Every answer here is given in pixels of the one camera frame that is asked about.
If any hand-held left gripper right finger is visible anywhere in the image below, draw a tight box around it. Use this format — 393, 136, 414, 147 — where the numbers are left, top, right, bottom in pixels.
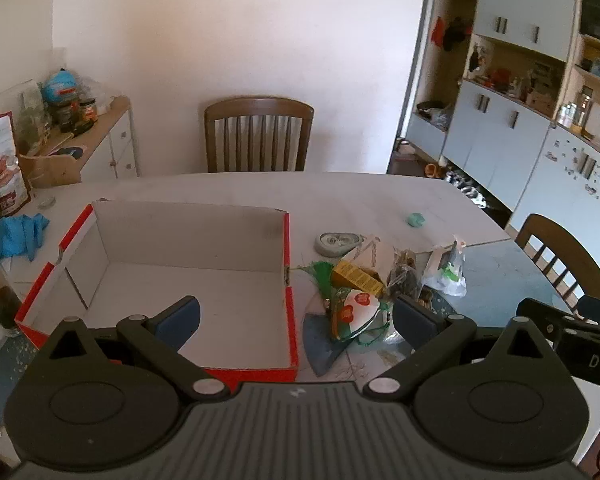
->
362, 294, 556, 403

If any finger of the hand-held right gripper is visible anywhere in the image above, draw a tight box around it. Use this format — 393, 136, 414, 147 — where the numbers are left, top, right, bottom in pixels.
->
516, 297, 583, 335

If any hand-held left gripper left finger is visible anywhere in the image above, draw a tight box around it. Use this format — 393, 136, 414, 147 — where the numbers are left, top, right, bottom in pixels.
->
47, 296, 231, 402

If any flower-printed cloth toy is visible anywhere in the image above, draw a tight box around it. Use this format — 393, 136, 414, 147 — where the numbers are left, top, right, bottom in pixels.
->
325, 287, 382, 342

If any yellow carton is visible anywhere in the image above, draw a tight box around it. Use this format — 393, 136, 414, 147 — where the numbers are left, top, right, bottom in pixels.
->
331, 260, 385, 296

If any red cardboard box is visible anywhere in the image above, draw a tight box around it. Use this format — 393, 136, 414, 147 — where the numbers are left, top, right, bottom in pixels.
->
14, 199, 301, 383

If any green tassel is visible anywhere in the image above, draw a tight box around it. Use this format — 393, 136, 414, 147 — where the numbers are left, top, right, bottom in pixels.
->
300, 260, 338, 307

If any wooden slat-back chair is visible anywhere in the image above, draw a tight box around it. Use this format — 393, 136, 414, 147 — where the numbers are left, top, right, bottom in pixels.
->
515, 213, 600, 307
203, 96, 315, 173

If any printed paper bag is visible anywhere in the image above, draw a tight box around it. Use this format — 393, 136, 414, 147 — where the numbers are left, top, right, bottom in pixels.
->
340, 234, 397, 273

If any grey oval tape dispenser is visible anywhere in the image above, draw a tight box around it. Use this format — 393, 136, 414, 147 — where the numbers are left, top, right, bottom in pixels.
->
314, 232, 362, 257

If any white refrigerator with magnets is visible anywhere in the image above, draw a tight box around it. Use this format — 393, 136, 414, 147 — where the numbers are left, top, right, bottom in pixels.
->
507, 125, 600, 261

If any row of shoes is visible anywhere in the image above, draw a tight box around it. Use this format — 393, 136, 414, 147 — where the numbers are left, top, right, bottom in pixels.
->
425, 162, 502, 211

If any white sideboard with wooden top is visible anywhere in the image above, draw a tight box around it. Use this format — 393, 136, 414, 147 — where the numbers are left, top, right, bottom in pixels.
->
17, 96, 141, 190

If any light wooden box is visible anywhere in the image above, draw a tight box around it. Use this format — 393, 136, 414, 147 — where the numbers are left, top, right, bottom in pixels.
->
19, 149, 82, 189

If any red snack bag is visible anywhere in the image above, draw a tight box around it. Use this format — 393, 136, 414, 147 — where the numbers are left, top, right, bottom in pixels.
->
0, 111, 34, 218

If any crumpled clear plastic bag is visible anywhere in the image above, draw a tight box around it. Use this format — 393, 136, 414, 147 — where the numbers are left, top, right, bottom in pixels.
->
77, 75, 117, 112

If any clear bag of greens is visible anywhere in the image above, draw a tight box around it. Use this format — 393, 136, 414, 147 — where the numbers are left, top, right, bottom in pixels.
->
17, 85, 49, 156

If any black hanging bag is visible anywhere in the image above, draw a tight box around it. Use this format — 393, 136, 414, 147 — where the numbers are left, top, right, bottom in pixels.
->
442, 17, 474, 52

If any grey wall cabinet unit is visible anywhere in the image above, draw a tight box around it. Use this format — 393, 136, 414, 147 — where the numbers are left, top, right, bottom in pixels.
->
395, 0, 583, 211

